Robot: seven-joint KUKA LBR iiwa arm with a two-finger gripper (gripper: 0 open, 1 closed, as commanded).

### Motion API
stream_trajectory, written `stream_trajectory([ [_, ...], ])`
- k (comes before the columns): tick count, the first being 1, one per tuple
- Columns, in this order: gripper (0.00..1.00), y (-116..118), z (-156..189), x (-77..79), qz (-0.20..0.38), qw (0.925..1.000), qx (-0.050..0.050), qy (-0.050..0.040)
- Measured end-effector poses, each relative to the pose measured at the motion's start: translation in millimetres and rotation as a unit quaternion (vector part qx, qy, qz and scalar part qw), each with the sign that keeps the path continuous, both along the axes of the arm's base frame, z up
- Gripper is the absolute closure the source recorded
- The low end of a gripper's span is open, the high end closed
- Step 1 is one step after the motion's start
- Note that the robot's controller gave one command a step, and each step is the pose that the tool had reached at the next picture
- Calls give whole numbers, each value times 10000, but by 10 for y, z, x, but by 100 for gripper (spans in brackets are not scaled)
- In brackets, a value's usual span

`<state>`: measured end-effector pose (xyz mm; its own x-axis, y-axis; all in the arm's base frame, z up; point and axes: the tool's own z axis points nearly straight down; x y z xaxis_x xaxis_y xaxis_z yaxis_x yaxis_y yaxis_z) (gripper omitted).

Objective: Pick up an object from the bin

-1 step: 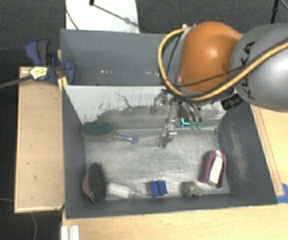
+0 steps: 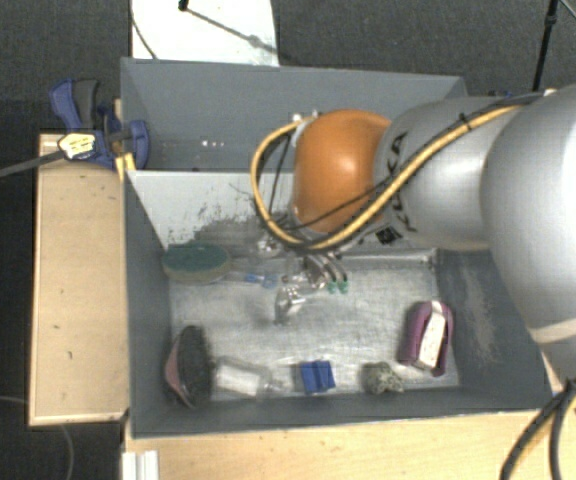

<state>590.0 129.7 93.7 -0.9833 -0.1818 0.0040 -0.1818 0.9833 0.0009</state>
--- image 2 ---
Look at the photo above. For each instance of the pale wood flat board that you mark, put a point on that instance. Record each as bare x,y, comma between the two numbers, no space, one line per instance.
78,288

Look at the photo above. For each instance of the purple holder with white label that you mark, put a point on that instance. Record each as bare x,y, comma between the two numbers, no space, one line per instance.
425,338

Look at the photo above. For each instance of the round green and tan sponge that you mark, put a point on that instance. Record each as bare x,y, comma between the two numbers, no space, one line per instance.
195,262

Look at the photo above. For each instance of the grey-green rock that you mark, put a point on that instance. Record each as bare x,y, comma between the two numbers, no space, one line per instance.
382,378

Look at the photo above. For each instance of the grey metal bin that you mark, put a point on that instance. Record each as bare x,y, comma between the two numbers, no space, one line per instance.
348,328

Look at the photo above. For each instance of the black brush with pink back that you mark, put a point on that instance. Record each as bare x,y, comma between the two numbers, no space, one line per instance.
194,365

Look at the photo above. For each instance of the clear bottle with blue cap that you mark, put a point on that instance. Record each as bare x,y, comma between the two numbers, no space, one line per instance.
248,378

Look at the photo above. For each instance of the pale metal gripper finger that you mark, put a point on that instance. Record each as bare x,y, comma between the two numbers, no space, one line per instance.
284,310
295,284

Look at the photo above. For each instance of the clear tube with blue tips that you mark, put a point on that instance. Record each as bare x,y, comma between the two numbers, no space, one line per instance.
258,279

